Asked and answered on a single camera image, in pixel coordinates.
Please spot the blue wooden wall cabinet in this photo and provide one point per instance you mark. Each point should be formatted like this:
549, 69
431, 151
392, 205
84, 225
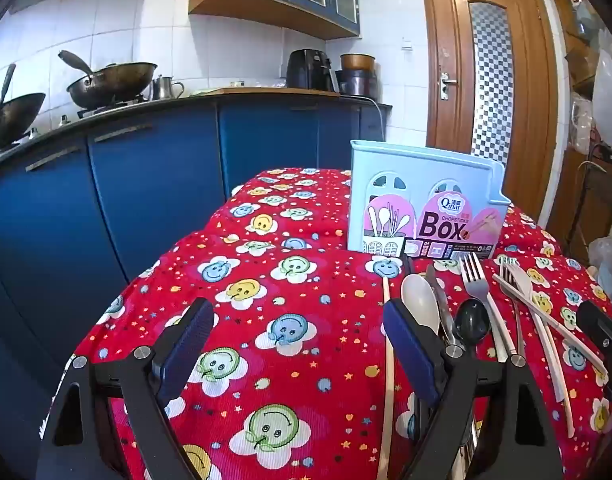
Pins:
286, 10

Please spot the beige plastic spoon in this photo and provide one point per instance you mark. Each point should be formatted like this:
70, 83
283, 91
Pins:
420, 302

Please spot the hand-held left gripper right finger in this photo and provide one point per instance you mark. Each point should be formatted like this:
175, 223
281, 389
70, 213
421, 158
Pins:
411, 355

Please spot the red smiley flower tablecloth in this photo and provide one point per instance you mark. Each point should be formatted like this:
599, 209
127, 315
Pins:
296, 375

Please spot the gas stove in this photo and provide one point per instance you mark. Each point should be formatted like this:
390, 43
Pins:
101, 110

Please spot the metal kettle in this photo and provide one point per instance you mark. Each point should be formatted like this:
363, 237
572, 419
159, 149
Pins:
166, 89

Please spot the dark rice cooker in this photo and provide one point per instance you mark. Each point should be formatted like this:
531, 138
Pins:
358, 82

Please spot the black metal rack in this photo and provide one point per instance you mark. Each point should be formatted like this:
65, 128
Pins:
611, 155

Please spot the dark metal spoon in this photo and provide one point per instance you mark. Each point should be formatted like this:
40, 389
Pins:
472, 320

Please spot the cardboard box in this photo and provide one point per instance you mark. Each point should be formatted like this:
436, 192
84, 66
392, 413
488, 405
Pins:
581, 65

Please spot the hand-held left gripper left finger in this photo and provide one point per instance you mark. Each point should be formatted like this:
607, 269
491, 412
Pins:
188, 347

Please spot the wooden cutting board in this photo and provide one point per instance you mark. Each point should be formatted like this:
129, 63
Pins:
236, 91

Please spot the black air fryer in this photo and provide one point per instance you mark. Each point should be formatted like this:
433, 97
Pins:
306, 70

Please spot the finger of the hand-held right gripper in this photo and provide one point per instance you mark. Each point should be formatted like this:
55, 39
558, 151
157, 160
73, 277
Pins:
598, 322

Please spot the bag of white packets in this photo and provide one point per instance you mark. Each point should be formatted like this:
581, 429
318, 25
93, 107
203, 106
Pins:
583, 125

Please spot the clear plastic bag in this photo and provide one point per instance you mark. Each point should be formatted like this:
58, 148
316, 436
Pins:
608, 252

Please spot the beige chopstick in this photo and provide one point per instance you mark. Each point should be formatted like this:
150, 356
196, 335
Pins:
556, 375
561, 332

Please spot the copper coloured pot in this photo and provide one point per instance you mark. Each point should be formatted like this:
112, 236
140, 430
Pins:
357, 61

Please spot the small dark wok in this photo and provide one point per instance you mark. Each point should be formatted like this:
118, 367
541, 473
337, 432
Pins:
11, 120

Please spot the metal table knife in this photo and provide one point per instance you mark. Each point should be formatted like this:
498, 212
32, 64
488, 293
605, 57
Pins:
438, 300

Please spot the blue kitchen base cabinet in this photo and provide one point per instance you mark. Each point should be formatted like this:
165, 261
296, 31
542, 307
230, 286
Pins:
151, 185

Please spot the metal spatula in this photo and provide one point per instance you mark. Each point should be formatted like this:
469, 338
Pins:
3, 85

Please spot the wooden storage shelf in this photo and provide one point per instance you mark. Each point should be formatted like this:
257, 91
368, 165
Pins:
573, 185

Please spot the large metal wok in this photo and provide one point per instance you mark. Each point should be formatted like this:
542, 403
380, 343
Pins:
111, 82

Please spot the light blue utensil box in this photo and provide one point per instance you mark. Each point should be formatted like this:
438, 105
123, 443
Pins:
386, 170

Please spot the wooden door with glass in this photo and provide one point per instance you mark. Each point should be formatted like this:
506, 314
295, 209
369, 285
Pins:
456, 35

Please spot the wooden chopstick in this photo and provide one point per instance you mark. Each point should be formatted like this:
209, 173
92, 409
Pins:
389, 385

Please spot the white plastic bag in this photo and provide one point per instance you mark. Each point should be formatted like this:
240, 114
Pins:
611, 95

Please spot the light blue flat packet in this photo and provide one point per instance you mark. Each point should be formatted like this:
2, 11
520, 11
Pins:
606, 280

